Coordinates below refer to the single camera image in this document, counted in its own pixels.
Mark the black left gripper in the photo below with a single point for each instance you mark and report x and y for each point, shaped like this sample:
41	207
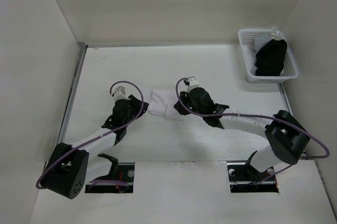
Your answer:
136	103

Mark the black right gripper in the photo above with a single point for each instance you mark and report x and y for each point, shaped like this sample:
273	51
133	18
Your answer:
184	96

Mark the white tank top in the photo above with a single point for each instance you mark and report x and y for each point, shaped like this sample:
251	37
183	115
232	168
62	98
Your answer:
162	104

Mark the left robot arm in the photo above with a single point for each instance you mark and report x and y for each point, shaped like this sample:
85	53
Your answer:
84	164

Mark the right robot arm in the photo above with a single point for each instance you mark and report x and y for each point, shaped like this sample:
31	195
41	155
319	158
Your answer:
286	137

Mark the black tank top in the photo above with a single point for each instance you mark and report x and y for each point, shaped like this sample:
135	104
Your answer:
270	59

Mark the grey white garment in basket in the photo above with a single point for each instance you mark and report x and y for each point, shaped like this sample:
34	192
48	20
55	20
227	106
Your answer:
259	42

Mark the white plastic laundry basket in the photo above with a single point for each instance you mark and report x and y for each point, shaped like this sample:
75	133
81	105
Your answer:
290	70

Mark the white basket tag loop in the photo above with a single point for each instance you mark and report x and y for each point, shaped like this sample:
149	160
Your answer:
274	32

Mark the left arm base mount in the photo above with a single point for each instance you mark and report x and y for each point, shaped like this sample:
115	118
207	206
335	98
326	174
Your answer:
106	175

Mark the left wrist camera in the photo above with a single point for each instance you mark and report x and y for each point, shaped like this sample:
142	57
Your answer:
119	93

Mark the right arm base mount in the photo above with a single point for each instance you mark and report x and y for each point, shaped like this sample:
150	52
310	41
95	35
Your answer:
244	178

